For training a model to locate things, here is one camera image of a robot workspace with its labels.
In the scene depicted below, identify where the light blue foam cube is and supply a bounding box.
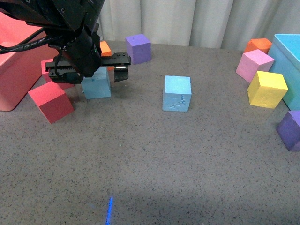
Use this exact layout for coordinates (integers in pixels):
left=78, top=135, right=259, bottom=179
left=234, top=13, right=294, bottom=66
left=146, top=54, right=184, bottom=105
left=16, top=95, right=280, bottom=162
left=162, top=75, right=192, bottom=112
left=81, top=67, right=111, bottom=99

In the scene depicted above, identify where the pink foam cube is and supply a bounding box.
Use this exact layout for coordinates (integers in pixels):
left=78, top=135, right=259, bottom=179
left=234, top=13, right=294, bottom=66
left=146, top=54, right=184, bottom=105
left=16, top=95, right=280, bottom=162
left=236, top=49, right=275, bottom=83

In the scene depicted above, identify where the orange foam cube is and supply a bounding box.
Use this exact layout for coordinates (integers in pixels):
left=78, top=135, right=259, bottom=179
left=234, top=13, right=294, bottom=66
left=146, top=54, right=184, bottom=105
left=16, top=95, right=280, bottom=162
left=100, top=41, right=112, bottom=56
left=244, top=38, right=272, bottom=54

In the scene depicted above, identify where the dark red foam cube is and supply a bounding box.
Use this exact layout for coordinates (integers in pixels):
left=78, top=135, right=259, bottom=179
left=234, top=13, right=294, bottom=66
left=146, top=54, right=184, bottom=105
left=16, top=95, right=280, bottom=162
left=41, top=59, right=75, bottom=90

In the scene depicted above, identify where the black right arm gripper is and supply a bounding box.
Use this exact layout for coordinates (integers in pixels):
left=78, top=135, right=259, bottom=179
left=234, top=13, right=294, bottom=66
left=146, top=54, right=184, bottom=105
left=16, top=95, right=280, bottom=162
left=45, top=23, right=131, bottom=84

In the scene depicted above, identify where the light blue plastic bin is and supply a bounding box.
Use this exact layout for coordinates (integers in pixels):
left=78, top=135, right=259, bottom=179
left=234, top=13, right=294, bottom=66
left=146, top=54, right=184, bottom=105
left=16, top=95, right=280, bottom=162
left=268, top=34, right=300, bottom=111

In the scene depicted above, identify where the black cable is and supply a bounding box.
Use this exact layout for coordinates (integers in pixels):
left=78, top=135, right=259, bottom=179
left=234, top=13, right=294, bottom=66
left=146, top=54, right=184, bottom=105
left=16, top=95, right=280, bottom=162
left=0, top=27, right=68, bottom=55

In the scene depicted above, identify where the yellow foam cube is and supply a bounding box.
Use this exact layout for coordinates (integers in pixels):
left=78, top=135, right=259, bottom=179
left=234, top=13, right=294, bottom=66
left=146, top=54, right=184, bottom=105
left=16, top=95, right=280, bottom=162
left=247, top=71, right=288, bottom=109

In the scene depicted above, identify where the pink plastic bin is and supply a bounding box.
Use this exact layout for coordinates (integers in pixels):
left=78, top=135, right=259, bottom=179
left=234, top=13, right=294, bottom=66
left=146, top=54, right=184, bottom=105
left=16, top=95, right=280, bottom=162
left=0, top=13, right=57, bottom=112

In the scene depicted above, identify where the purple foam cube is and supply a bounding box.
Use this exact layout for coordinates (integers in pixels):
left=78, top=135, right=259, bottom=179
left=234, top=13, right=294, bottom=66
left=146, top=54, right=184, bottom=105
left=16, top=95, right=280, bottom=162
left=276, top=111, right=300, bottom=151
left=125, top=34, right=151, bottom=65

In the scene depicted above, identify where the grey curtain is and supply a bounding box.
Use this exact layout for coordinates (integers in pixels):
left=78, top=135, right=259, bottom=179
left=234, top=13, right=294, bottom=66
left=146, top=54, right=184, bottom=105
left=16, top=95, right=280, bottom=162
left=98, top=0, right=300, bottom=50

